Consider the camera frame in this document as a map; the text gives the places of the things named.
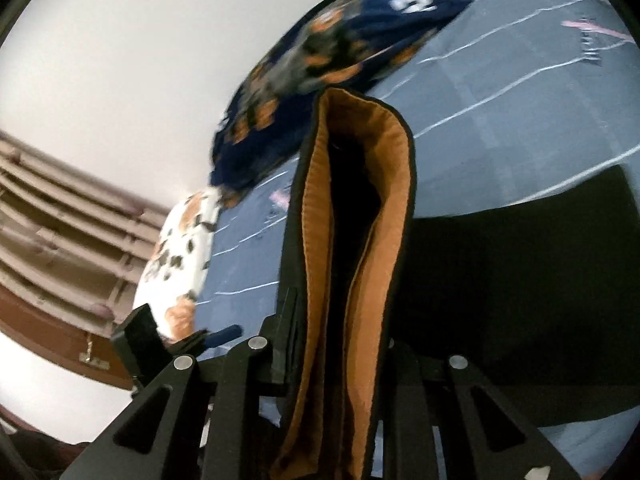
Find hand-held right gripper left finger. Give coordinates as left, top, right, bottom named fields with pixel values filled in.
left=60, top=287, right=302, bottom=480

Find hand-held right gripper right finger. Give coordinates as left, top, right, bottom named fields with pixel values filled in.
left=372, top=337, right=583, bottom=480

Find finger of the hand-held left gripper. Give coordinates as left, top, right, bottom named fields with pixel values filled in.
left=167, top=324, right=244, bottom=359

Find black pants with orange lining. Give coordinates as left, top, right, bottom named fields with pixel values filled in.
left=270, top=87, right=640, bottom=480

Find white floral pillow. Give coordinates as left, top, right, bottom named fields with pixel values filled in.
left=132, top=187, right=221, bottom=346

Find beige curtain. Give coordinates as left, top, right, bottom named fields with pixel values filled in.
left=0, top=130, right=171, bottom=333

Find blue checked bedsheet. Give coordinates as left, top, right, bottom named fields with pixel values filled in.
left=192, top=0, right=640, bottom=480

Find navy dog print blanket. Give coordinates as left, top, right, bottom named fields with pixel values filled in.
left=207, top=0, right=526, bottom=208

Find brown wooden bed frame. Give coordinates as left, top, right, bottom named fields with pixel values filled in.
left=0, top=285, right=136, bottom=391

